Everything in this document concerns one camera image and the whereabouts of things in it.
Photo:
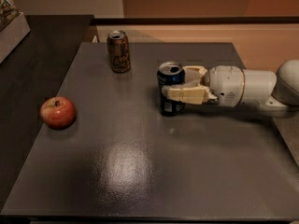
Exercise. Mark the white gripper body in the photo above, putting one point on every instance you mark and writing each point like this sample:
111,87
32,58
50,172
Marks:
226,84

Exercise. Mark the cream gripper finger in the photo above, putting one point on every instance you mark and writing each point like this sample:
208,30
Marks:
195,95
194,73

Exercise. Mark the blue pepsi can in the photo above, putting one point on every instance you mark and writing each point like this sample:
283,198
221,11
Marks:
169,75

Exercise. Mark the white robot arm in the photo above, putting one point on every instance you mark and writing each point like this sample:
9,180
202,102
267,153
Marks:
274,94

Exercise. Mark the brown soda can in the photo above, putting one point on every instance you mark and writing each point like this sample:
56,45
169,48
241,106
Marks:
118,50

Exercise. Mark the red apple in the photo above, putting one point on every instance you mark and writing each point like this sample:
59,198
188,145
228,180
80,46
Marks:
58,112

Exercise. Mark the white box at left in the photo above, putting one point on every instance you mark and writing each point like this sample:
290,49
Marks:
13,27

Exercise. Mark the dark wall rail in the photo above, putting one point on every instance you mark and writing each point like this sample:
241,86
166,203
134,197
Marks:
195,21

